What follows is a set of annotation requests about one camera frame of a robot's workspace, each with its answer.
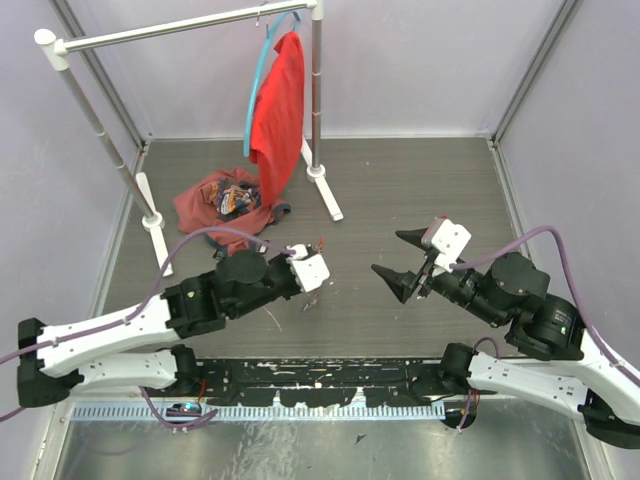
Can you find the red handled keyring with keys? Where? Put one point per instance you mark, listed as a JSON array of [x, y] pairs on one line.
[[313, 297]]

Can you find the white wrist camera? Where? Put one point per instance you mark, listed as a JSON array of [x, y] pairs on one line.
[[308, 267], [448, 240]]

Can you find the grey cable duct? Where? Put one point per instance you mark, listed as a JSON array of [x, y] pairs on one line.
[[357, 411]]

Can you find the small electronics board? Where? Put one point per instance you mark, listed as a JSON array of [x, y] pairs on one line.
[[184, 409]]

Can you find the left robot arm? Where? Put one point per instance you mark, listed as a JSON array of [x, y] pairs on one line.
[[50, 357]]

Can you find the dark red printed shirt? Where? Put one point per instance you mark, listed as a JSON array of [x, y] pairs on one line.
[[227, 198]]

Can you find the white clothes rack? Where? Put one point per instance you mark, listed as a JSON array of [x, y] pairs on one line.
[[57, 50]]

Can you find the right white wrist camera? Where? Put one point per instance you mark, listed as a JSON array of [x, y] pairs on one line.
[[448, 240]]

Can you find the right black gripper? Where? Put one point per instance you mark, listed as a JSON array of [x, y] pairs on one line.
[[400, 283]]

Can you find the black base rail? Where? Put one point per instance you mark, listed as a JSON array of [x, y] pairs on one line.
[[323, 382]]

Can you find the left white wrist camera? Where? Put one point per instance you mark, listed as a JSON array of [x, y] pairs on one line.
[[308, 267]]

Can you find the bright red shirt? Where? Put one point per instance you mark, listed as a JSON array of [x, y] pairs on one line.
[[277, 126]]

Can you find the blue clothes hanger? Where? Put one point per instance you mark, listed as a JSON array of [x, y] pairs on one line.
[[271, 31]]

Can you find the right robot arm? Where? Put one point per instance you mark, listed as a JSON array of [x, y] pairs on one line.
[[589, 382]]

